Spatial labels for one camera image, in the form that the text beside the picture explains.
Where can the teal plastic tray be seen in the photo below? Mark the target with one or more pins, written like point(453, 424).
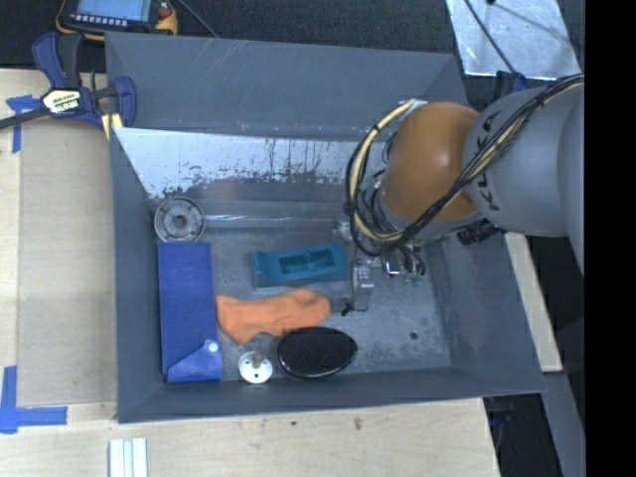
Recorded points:
point(303, 262)

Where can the pale wood board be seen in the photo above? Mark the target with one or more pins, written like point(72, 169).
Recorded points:
point(64, 266)

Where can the orange cloth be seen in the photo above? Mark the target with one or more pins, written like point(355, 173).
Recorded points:
point(268, 313)

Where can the black oval case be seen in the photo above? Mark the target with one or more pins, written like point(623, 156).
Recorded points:
point(317, 352)

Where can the white round knob disc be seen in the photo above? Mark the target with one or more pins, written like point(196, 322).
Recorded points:
point(255, 367)

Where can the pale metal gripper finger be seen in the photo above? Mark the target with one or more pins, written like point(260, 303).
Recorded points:
point(344, 229)
point(364, 286)

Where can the grey metal bin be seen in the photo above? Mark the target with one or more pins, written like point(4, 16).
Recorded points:
point(278, 87)

